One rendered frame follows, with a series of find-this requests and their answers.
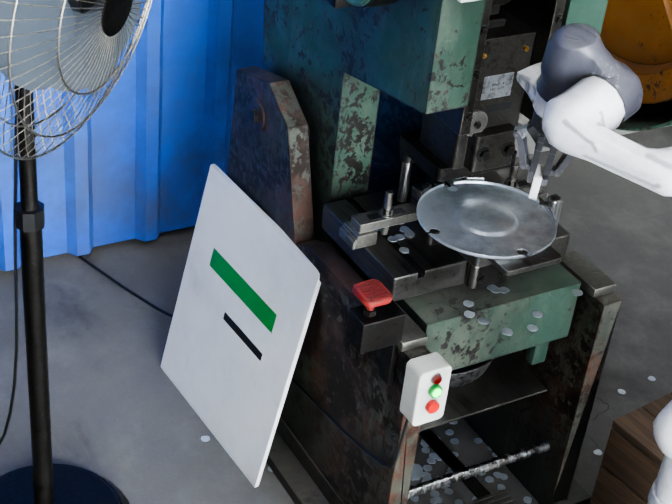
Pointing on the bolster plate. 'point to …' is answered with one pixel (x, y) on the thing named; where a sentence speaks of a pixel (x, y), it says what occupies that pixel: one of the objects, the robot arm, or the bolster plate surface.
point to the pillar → (404, 182)
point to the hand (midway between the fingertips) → (536, 182)
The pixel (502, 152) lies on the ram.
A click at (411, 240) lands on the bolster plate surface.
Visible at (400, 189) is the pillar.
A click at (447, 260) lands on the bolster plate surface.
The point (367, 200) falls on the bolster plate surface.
